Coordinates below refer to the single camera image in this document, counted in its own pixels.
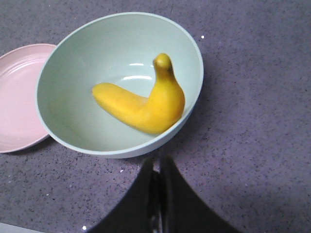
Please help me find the green bowl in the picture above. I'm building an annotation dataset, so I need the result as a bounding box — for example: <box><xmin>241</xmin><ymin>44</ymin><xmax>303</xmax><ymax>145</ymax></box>
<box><xmin>35</xmin><ymin>12</ymin><xmax>204</xmax><ymax>158</ymax></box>

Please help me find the pink plate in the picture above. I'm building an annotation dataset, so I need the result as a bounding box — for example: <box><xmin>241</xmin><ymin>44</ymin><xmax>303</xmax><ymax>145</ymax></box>
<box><xmin>0</xmin><ymin>44</ymin><xmax>55</xmax><ymax>153</ymax></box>

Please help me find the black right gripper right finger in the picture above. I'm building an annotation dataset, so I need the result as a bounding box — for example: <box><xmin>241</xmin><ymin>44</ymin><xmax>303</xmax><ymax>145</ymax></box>
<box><xmin>159</xmin><ymin>156</ymin><xmax>239</xmax><ymax>233</ymax></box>

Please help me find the yellow banana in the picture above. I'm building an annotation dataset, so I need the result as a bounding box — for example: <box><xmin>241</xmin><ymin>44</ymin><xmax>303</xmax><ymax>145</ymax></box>
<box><xmin>92</xmin><ymin>53</ymin><xmax>186</xmax><ymax>134</ymax></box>

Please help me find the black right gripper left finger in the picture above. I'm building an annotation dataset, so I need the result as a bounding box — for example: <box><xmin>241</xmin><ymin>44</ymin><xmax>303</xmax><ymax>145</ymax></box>
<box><xmin>88</xmin><ymin>159</ymin><xmax>160</xmax><ymax>233</ymax></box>

